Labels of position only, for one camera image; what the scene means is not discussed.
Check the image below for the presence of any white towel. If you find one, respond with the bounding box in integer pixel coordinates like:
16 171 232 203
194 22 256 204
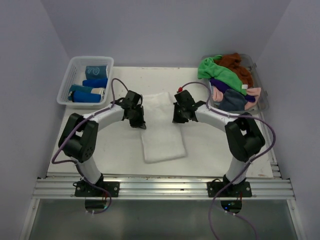
141 92 187 164

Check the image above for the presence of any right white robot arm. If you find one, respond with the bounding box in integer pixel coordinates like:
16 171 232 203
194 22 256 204
172 90 266 197

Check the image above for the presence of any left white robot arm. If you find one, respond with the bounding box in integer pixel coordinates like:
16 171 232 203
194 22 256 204
51 90 147 197

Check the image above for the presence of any teal and cream rolled towel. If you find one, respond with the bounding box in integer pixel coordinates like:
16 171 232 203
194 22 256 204
69 84 105 95

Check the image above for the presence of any pink towel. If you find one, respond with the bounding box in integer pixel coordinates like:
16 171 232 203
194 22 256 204
212 86 262 110

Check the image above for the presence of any dark blue rolled towel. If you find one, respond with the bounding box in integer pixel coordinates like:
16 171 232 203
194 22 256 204
82 78 108 88

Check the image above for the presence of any purple towel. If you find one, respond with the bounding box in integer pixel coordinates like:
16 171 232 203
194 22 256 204
209 78 255 103

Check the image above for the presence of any green towel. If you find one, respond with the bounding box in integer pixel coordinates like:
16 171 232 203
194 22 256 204
197 55 247 95

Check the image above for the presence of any dark grey-blue towel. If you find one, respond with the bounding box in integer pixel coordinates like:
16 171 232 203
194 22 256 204
218 89 248 112

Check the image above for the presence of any teal rolled towel with swirl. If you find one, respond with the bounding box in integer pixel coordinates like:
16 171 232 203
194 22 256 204
85 65 108 79

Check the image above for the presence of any blue rolled towel front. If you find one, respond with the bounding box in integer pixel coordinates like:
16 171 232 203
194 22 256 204
68 90 102 103

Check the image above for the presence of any white plastic basket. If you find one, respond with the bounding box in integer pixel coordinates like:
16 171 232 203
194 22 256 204
56 56 114 109

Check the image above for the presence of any brown towel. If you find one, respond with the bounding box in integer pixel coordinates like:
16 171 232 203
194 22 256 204
214 53 254 88

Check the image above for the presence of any clear plastic bin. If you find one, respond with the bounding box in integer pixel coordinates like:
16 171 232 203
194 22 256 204
200 53 269 115

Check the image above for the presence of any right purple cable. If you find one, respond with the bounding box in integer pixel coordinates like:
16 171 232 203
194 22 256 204
180 81 277 240

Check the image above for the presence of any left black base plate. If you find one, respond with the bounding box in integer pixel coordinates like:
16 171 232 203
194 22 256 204
72 180 120 198

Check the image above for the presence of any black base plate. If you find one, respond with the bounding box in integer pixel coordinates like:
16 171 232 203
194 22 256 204
206 177 252 198
72 180 120 198

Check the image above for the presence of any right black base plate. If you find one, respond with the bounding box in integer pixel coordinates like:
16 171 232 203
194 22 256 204
206 177 252 198

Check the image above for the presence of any aluminium mounting rail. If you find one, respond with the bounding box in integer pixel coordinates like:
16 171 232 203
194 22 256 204
32 173 295 200

